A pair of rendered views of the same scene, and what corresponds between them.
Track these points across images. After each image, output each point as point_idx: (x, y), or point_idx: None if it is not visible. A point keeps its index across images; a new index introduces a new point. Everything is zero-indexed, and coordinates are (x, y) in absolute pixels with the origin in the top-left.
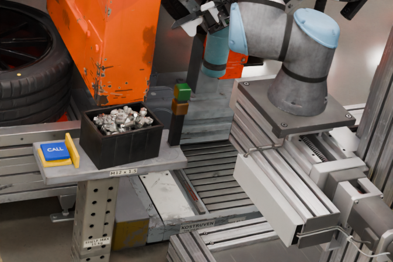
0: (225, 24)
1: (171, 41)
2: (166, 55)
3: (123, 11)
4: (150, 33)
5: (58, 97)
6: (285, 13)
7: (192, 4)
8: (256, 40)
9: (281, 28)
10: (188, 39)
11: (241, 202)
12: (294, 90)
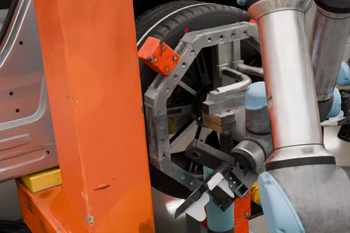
0: (240, 195)
1: (155, 203)
2: (156, 219)
3: (109, 214)
4: (147, 229)
5: None
6: (338, 168)
7: (179, 172)
8: (316, 219)
9: (345, 192)
10: (170, 196)
11: None
12: None
